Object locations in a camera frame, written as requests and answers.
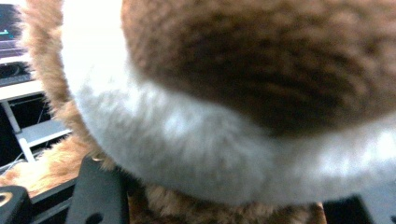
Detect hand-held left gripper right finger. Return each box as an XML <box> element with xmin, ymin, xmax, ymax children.
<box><xmin>323</xmin><ymin>194</ymin><xmax>396</xmax><ymax>224</ymax></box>

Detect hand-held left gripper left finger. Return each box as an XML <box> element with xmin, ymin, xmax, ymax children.
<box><xmin>65</xmin><ymin>157</ymin><xmax>129</xmax><ymax>224</ymax></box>

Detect brown teddy bear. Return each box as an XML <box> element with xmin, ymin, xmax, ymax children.
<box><xmin>0</xmin><ymin>0</ymin><xmax>396</xmax><ymax>224</ymax></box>

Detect computer monitor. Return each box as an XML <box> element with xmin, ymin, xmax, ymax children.
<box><xmin>0</xmin><ymin>3</ymin><xmax>24</xmax><ymax>59</ymax></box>

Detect white metal desk frame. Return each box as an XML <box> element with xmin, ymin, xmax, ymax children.
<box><xmin>0</xmin><ymin>78</ymin><xmax>73</xmax><ymax>164</ymax></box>

